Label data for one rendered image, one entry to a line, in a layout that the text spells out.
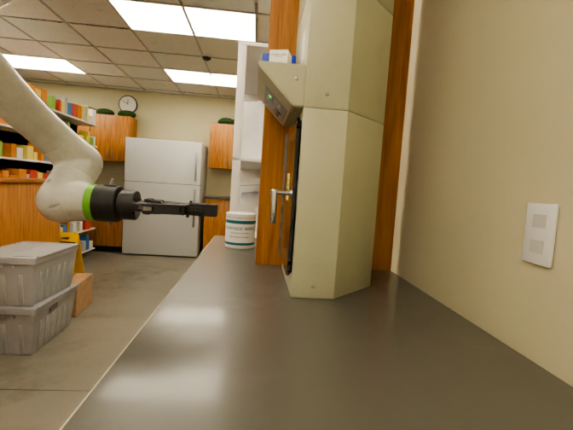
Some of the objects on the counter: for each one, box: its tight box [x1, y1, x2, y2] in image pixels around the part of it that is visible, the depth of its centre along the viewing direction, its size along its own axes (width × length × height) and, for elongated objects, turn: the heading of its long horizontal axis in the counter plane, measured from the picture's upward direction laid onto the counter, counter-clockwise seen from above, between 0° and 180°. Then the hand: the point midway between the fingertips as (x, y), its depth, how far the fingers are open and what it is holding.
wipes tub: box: [225, 212, 257, 249], centre depth 161 cm, size 13×13×15 cm
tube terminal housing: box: [281, 0, 393, 299], centre depth 106 cm, size 25×32×77 cm
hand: (204, 209), depth 94 cm, fingers closed
